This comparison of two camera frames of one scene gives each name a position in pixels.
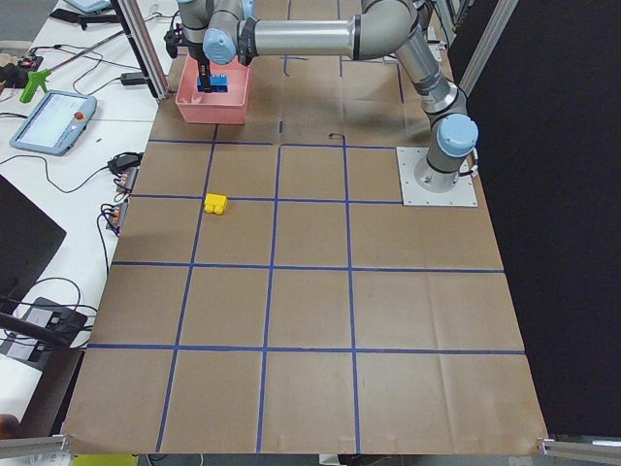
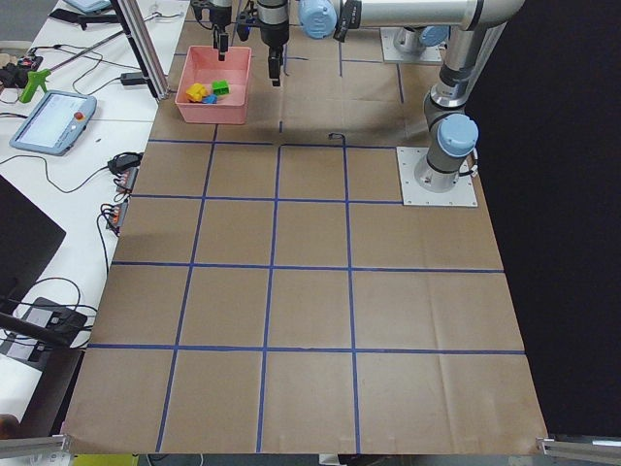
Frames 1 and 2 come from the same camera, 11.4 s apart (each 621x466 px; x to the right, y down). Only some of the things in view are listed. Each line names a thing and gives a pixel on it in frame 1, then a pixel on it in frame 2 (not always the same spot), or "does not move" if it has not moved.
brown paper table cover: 268,295 does not move
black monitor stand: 43,335 does not move
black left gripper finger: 204,67 to 275,59
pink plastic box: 213,108 does not move
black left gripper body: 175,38 to 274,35
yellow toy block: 215,203 to 195,92
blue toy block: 218,83 to 211,99
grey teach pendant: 55,122 does not move
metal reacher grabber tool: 38,77 does not move
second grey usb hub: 118,214 does not move
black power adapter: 132,79 does not move
